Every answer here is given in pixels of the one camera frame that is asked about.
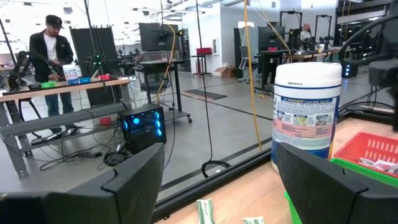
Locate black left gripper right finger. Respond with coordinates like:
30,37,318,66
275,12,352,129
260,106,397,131
275,142,398,224

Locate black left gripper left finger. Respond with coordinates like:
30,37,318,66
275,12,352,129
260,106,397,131
0,142,166,224

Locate white first aid packet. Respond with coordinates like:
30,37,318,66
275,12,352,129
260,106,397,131
373,160,398,175
358,157,376,167

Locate white green striped packet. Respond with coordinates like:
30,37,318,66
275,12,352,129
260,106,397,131
241,215,266,224
195,198,216,224

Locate white disinfecting wipes canister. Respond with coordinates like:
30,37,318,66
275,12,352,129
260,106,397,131
62,63,80,86
270,61,343,174

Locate green plastic basket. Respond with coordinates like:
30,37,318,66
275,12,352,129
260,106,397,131
40,80,59,90
283,157,398,224

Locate black floor power strip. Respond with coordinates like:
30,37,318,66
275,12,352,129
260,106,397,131
76,151,103,159

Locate black computer tower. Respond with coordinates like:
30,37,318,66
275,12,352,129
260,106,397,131
117,103,168,156

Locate wooden top metal workbench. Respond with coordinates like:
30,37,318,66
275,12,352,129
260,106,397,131
0,76,132,180

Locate computer tower blue lights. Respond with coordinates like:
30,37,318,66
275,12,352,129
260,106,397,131
340,60,359,79

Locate dark floor mat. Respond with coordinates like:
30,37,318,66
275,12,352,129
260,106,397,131
182,88,228,101

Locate black rolling monitor stand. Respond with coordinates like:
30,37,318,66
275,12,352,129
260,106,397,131
136,58,193,124

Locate long wooden table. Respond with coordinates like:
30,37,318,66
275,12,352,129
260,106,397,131
289,47,358,63

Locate dark grey desk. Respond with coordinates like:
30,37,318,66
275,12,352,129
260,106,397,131
368,60,398,85

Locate black desk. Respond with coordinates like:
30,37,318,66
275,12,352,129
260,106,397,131
254,49,294,95

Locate cardboard box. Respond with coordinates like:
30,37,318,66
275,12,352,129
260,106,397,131
213,64,237,79

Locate black partition panel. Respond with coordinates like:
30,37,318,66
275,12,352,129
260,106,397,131
68,26,124,108

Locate grey office chair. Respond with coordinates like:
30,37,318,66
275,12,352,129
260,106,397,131
238,45,261,84

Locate person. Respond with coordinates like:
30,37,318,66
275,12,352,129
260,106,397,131
29,14,79,134
299,22,315,42

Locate black monitor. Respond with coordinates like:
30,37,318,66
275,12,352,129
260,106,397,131
257,26,286,51
138,22,182,52

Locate red box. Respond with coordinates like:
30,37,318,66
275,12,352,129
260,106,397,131
195,47,214,57

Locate grey patterned partition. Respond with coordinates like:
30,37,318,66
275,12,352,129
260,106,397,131
233,26,259,79

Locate black table edge rail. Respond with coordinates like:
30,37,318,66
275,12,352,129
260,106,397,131
151,105,398,223

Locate black hanging cable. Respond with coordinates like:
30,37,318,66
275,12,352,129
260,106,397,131
195,0,233,179

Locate thick yellow hanging cable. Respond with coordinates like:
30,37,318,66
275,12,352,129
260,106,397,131
242,0,264,152

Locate thin yellow cable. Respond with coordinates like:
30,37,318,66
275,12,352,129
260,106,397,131
154,24,177,102

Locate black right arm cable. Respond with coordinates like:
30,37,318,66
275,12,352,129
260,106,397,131
338,14,398,63

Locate tall black metal frame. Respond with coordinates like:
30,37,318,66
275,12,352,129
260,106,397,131
279,10,303,52
313,14,333,48

